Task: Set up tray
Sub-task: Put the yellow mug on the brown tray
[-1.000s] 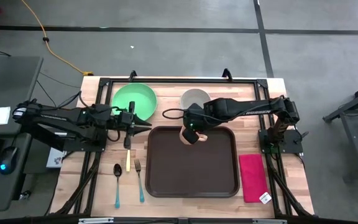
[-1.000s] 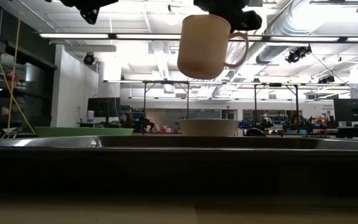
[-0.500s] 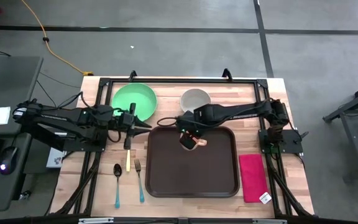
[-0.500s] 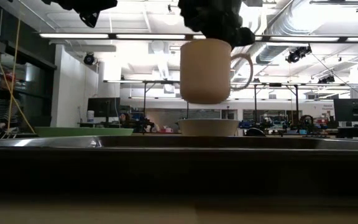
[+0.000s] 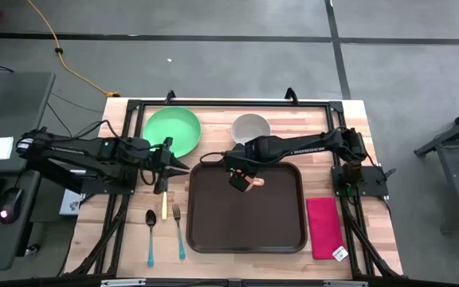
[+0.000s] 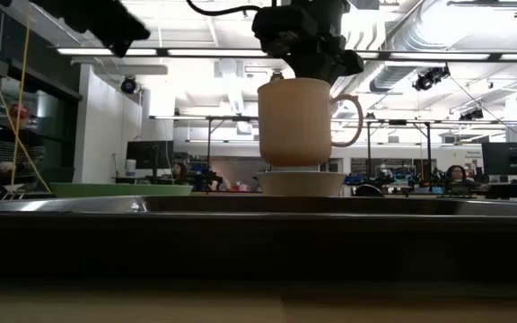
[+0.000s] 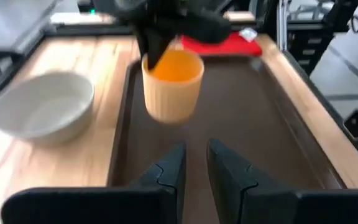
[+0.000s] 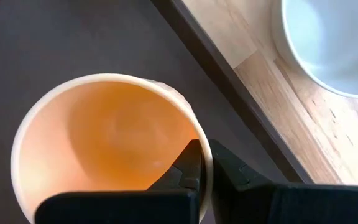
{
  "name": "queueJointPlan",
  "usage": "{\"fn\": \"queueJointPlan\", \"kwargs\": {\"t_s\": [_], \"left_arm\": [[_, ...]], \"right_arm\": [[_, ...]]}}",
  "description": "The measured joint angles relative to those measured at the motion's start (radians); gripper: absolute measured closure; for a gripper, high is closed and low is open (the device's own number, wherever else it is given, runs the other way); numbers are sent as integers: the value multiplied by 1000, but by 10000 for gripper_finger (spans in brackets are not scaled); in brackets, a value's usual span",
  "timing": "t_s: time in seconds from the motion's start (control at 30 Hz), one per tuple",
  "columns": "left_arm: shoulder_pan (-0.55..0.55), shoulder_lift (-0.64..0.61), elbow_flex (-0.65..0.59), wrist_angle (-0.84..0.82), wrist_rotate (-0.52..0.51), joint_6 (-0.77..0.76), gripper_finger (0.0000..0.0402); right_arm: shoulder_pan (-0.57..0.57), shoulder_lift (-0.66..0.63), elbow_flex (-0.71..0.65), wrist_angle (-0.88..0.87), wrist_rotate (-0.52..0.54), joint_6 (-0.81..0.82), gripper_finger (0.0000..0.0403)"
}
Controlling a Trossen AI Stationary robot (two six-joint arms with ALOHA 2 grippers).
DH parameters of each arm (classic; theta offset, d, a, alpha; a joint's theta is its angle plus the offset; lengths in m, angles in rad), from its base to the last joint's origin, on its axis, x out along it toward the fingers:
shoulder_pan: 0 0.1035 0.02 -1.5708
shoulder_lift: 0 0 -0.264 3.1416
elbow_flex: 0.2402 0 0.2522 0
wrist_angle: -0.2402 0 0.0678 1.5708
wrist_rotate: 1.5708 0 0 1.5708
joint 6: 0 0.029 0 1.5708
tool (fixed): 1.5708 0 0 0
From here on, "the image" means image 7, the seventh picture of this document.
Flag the pale orange ribbed mug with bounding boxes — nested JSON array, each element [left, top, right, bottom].
[[140, 49, 205, 124]]

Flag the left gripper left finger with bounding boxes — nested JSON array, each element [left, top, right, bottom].
[[129, 142, 187, 224]]

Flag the dark brown serving tray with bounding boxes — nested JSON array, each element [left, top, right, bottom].
[[107, 57, 348, 224]]

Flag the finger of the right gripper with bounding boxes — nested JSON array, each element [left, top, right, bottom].
[[147, 30, 180, 70], [134, 29, 150, 68]]

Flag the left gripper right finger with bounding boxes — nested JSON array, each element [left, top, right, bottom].
[[206, 139, 291, 224]]

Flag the grey metal stand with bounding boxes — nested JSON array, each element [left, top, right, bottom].
[[286, 0, 358, 75]]

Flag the white ceramic bowl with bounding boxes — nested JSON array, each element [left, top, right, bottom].
[[0, 71, 95, 146]]

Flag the red cloth napkin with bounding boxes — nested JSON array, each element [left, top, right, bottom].
[[181, 27, 263, 57]]

